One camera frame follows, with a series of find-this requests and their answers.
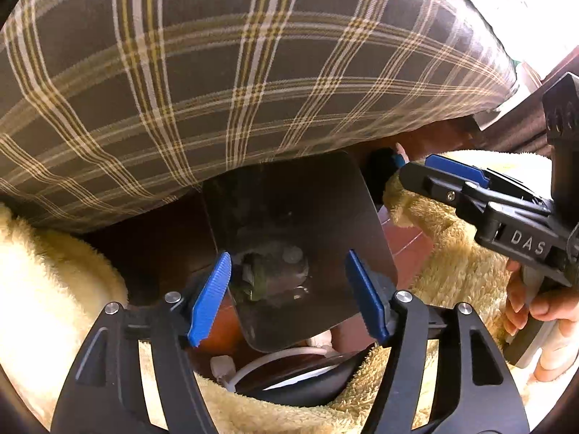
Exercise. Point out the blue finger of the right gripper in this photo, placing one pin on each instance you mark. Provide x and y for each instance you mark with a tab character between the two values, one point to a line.
466	172
434	184

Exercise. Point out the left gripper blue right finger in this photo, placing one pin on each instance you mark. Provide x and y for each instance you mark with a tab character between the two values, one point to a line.
374	311

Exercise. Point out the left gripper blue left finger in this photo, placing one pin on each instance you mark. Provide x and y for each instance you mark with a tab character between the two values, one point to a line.
207	302

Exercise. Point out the person's right hand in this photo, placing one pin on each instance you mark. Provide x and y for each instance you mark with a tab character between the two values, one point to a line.
559	305

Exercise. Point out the brown plaid trousers leg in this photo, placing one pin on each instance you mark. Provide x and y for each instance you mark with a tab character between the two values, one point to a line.
111	108

